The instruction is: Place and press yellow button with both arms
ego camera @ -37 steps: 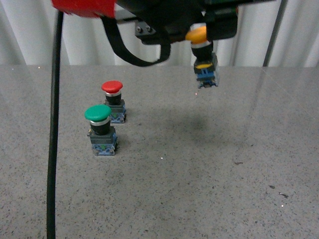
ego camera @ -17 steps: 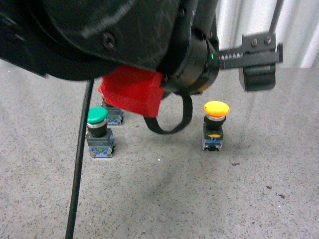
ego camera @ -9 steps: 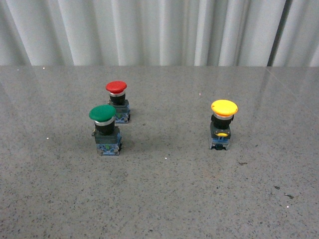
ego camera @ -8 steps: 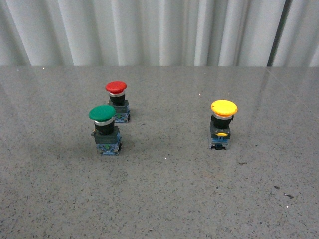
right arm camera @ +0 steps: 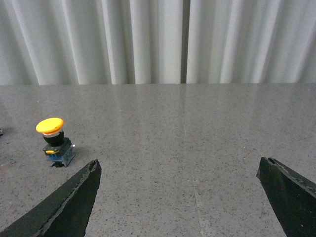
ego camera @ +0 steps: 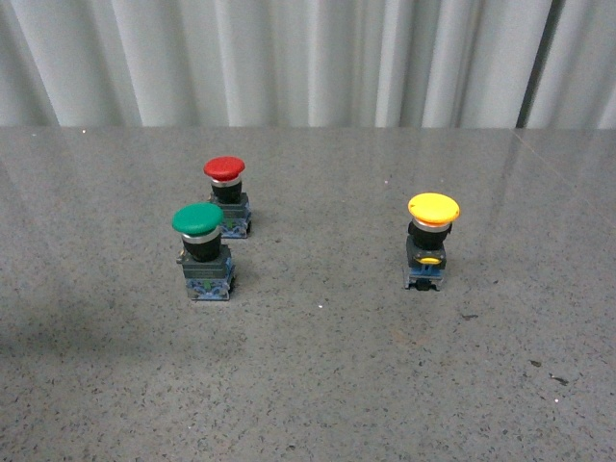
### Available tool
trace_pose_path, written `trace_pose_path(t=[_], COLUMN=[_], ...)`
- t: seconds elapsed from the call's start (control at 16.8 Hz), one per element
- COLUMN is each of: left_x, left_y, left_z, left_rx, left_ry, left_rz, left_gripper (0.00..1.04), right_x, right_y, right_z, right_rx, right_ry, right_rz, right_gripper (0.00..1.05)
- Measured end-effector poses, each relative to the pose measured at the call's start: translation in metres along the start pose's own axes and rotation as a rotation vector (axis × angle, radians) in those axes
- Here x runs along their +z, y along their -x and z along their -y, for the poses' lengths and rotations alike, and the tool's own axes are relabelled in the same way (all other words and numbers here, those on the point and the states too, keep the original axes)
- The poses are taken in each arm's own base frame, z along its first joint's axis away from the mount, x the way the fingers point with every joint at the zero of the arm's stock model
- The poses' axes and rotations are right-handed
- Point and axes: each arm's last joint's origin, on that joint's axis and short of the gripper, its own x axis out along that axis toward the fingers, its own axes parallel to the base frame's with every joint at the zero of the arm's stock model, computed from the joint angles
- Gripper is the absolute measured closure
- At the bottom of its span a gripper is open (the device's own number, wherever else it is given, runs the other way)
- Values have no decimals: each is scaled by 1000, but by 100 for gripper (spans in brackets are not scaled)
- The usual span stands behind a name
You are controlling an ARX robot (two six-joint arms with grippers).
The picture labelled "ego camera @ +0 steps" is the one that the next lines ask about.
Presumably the red mushroom push button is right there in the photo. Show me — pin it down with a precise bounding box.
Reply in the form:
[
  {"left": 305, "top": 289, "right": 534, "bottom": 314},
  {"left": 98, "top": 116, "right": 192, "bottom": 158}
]
[{"left": 203, "top": 156, "right": 251, "bottom": 239}]

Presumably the yellow mushroom push button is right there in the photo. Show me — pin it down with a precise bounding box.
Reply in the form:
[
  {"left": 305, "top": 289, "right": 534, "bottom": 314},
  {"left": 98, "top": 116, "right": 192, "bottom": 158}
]
[{"left": 404, "top": 192, "right": 460, "bottom": 291}]

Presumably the green mushroom push button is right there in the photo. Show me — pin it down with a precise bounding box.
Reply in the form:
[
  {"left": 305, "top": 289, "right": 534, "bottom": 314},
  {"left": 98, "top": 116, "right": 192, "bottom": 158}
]
[{"left": 171, "top": 202, "right": 235, "bottom": 301}]

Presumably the white pleated curtain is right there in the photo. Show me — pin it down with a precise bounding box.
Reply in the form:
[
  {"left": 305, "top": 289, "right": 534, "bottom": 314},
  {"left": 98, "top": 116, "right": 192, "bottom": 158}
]
[{"left": 1, "top": 1, "right": 615, "bottom": 129}]

